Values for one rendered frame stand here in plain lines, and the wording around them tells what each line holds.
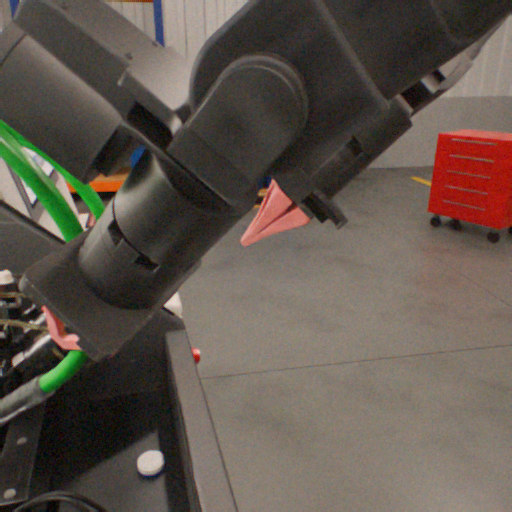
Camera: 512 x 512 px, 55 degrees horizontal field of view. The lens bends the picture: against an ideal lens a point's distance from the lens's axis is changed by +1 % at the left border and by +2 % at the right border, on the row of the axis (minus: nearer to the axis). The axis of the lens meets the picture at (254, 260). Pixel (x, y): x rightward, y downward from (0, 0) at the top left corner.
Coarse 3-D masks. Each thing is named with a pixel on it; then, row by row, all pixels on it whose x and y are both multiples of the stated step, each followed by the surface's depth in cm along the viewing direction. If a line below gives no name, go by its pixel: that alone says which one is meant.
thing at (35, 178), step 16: (0, 128) 30; (0, 144) 30; (16, 144) 31; (16, 160) 30; (32, 160) 31; (32, 176) 31; (48, 176) 32; (48, 192) 31; (48, 208) 31; (64, 208) 32; (64, 224) 32; (80, 224) 32; (80, 352) 35; (64, 368) 36; (80, 368) 36; (48, 384) 37
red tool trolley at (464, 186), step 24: (456, 144) 422; (480, 144) 405; (504, 144) 390; (456, 168) 427; (480, 168) 410; (504, 168) 394; (432, 192) 451; (456, 192) 432; (480, 192) 413; (504, 192) 398; (456, 216) 437; (480, 216) 419; (504, 216) 406
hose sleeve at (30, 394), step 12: (24, 384) 38; (36, 384) 37; (12, 396) 38; (24, 396) 37; (36, 396) 37; (48, 396) 37; (0, 408) 38; (12, 408) 38; (24, 408) 38; (0, 420) 38
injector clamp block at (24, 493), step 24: (48, 360) 73; (48, 408) 65; (24, 432) 59; (48, 432) 64; (24, 456) 55; (48, 456) 62; (0, 480) 52; (24, 480) 52; (48, 480) 61; (0, 504) 49; (48, 504) 65
